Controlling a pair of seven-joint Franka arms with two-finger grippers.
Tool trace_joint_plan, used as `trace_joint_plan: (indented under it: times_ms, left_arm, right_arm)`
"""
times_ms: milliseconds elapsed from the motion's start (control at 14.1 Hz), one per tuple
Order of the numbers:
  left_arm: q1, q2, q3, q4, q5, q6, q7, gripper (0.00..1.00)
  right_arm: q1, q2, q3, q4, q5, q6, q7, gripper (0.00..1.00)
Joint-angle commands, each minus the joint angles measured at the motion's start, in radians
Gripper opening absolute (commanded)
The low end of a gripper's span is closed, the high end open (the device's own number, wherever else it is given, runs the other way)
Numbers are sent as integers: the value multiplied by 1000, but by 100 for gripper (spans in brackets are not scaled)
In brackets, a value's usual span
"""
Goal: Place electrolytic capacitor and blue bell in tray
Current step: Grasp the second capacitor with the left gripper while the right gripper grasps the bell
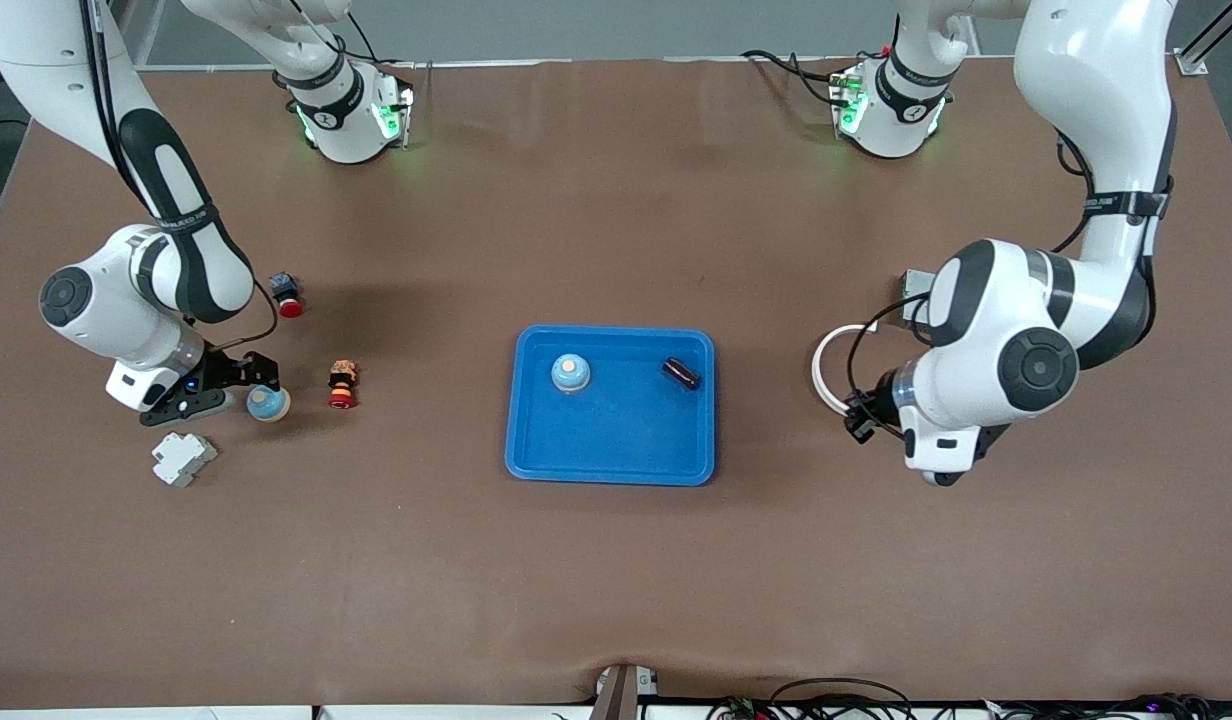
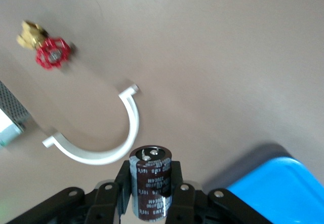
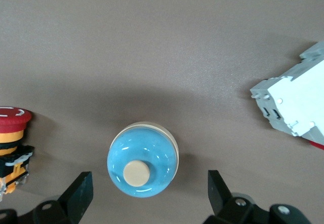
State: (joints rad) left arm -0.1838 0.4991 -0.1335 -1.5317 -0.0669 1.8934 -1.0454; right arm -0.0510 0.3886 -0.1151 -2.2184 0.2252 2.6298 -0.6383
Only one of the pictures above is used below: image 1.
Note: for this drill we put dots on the white curved plastic bracket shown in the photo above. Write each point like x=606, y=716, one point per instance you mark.
x=817, y=375

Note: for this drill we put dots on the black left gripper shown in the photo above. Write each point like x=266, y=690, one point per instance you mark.
x=879, y=397

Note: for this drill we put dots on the red push button black body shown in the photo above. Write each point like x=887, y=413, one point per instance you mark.
x=291, y=302

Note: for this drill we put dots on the grey metal box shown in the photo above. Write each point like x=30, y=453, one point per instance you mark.
x=916, y=285

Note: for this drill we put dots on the brown table cover mat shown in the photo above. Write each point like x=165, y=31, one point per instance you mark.
x=616, y=580

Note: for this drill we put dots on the blue plastic tray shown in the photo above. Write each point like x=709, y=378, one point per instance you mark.
x=626, y=440

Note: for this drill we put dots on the red yellow emergency stop button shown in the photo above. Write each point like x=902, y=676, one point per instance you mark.
x=342, y=385

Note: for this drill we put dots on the blue bell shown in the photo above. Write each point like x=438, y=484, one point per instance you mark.
x=269, y=406
x=570, y=372

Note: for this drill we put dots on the white circuit breaker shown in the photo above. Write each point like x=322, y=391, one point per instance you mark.
x=181, y=458

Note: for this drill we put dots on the aluminium frame corner post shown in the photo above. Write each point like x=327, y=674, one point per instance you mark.
x=1191, y=66

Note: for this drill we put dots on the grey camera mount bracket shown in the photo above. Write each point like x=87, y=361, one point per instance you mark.
x=621, y=695

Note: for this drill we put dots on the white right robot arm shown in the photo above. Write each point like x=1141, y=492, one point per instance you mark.
x=136, y=290

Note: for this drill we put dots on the large dark electrolytic capacitor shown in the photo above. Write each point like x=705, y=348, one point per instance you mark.
x=681, y=374

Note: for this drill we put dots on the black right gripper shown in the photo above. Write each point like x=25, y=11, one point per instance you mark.
x=226, y=368

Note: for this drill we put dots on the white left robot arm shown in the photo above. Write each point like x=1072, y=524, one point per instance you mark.
x=1016, y=330

